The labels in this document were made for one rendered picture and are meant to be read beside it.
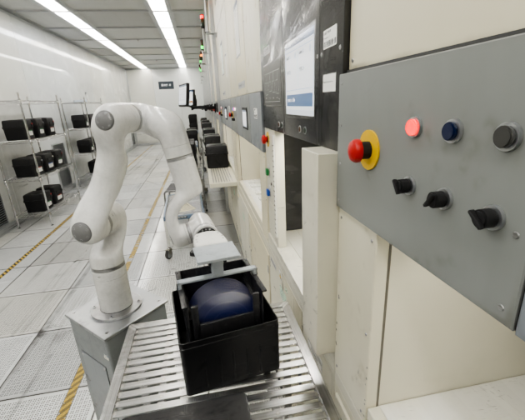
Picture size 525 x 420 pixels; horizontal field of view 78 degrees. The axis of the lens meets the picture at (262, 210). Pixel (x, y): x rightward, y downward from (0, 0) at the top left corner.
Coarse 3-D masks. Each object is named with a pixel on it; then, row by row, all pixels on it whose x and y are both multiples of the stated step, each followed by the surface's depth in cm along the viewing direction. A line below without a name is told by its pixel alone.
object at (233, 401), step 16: (208, 400) 76; (224, 400) 75; (240, 400) 75; (144, 416) 72; (160, 416) 72; (176, 416) 72; (192, 416) 72; (208, 416) 72; (224, 416) 71; (240, 416) 71
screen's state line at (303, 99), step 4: (308, 92) 86; (288, 96) 105; (292, 96) 100; (296, 96) 97; (300, 96) 93; (304, 96) 89; (308, 96) 86; (288, 100) 105; (292, 100) 101; (296, 100) 97; (300, 100) 93; (304, 100) 90; (308, 100) 86; (288, 104) 106; (292, 104) 101; (296, 104) 98; (300, 104) 94; (304, 104) 90; (308, 104) 87
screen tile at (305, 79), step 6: (300, 48) 89; (306, 48) 84; (300, 54) 89; (306, 54) 85; (300, 60) 90; (306, 60) 85; (300, 72) 91; (306, 72) 86; (300, 78) 91; (306, 78) 87; (300, 84) 92; (306, 84) 87
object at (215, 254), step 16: (208, 256) 90; (224, 256) 90; (240, 256) 91; (176, 272) 102; (192, 272) 104; (208, 272) 106; (224, 272) 96; (240, 272) 98; (256, 272) 99; (176, 288) 94; (192, 288) 106; (256, 288) 96; (256, 304) 92; (192, 320) 87; (224, 320) 90; (240, 320) 92; (256, 320) 93; (192, 336) 90; (208, 336) 90
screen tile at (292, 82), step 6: (288, 54) 100; (288, 60) 101; (294, 60) 95; (288, 66) 102; (294, 66) 96; (294, 72) 96; (288, 78) 103; (294, 78) 97; (288, 84) 104; (294, 84) 97; (288, 90) 104
